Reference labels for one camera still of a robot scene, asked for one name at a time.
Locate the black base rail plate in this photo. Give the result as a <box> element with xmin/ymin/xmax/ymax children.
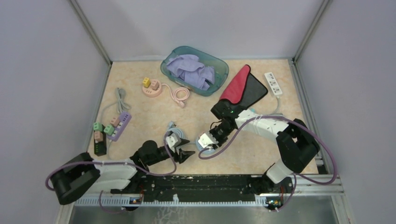
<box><xmin>110</xmin><ymin>175</ymin><xmax>290</xmax><ymax>202</ymax></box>

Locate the green plug on black strip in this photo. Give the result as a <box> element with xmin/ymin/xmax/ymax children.
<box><xmin>93</xmin><ymin>122</ymin><xmax>104</xmax><ymax>132</ymax></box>

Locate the pink plug on purple strip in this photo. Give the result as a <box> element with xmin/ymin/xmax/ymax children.
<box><xmin>110</xmin><ymin>117</ymin><xmax>120</xmax><ymax>127</ymax></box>

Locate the purple power strip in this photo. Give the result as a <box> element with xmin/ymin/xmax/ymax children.
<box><xmin>107</xmin><ymin>112</ymin><xmax>132</xmax><ymax>141</ymax></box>

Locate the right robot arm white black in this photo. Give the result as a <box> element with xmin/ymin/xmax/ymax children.
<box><xmin>208</xmin><ymin>100</ymin><xmax>320</xmax><ymax>192</ymax></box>

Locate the black power strip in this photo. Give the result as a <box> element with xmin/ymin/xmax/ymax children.
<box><xmin>94</xmin><ymin>137</ymin><xmax>107</xmax><ymax>156</ymax></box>

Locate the pink plug on black strip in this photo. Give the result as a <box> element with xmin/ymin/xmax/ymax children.
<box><xmin>93</xmin><ymin>131</ymin><xmax>104</xmax><ymax>142</ymax></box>

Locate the white power strip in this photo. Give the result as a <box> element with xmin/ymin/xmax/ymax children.
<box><xmin>264</xmin><ymin>72</ymin><xmax>283</xmax><ymax>97</ymax></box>

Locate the red and grey cloth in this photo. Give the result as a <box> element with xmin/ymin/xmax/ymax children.
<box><xmin>219</xmin><ymin>64</ymin><xmax>268</xmax><ymax>109</ymax></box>

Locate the teal plastic basin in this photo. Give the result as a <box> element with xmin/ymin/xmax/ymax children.
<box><xmin>160</xmin><ymin>46</ymin><xmax>229</xmax><ymax>97</ymax></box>

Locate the pink plug on pink socket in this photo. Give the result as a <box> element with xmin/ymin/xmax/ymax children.
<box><xmin>150</xmin><ymin>79</ymin><xmax>160</xmax><ymax>91</ymax></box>

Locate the yellow plug adapter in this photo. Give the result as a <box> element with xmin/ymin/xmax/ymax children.
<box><xmin>142</xmin><ymin>77</ymin><xmax>151</xmax><ymax>88</ymax></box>

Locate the green plug on purple strip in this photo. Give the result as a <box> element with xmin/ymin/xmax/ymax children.
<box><xmin>104</xmin><ymin>125</ymin><xmax>115</xmax><ymax>136</ymax></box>

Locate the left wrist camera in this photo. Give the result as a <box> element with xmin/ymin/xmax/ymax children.
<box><xmin>165</xmin><ymin>133</ymin><xmax>181</xmax><ymax>150</ymax></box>

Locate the blue round power socket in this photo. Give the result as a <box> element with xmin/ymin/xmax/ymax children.
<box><xmin>198</xmin><ymin>147</ymin><xmax>217</xmax><ymax>156</ymax></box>

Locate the pink coiled socket cable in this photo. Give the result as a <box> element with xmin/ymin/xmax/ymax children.
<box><xmin>161</xmin><ymin>83</ymin><xmax>191</xmax><ymax>108</ymax></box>

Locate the grey coiled cable with plug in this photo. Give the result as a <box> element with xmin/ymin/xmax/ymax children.
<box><xmin>99</xmin><ymin>88</ymin><xmax>132</xmax><ymax>123</ymax></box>

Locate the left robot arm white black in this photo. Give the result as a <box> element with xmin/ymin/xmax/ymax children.
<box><xmin>45</xmin><ymin>136</ymin><xmax>195</xmax><ymax>205</ymax></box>

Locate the purple cloth in basin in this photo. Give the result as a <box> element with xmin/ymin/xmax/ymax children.
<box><xmin>166</xmin><ymin>54</ymin><xmax>215</xmax><ymax>91</ymax></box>

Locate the pink round power socket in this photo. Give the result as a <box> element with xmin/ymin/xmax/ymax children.
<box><xmin>142</xmin><ymin>79</ymin><xmax>163</xmax><ymax>98</ymax></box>

